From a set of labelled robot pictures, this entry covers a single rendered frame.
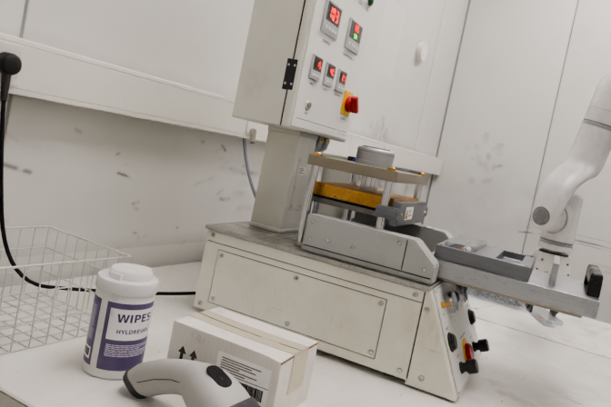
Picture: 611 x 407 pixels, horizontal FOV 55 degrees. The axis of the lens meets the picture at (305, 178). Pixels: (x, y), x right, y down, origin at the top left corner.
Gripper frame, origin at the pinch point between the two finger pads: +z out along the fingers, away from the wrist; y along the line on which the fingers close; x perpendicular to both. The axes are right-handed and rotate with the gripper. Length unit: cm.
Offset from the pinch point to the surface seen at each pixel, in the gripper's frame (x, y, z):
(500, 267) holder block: 57, 30, -16
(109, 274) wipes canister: 81, 90, -7
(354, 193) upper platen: 47, 57, -23
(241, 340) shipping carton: 80, 70, -2
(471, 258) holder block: 55, 35, -16
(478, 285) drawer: 57, 33, -12
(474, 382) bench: 50, 28, 7
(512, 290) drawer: 59, 28, -13
